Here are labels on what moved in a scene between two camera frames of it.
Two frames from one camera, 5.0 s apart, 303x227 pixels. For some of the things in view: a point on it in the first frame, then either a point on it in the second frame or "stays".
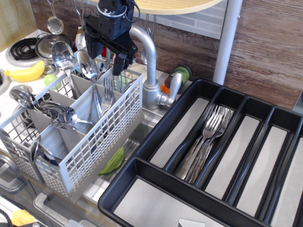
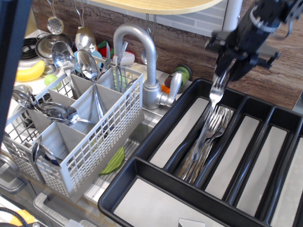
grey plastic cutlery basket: (61, 135) stays
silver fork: (108, 86) → (218, 82)
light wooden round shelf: (168, 7) stays
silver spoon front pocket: (38, 149) stays
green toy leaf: (115, 161) stays
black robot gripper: (112, 28) → (252, 30)
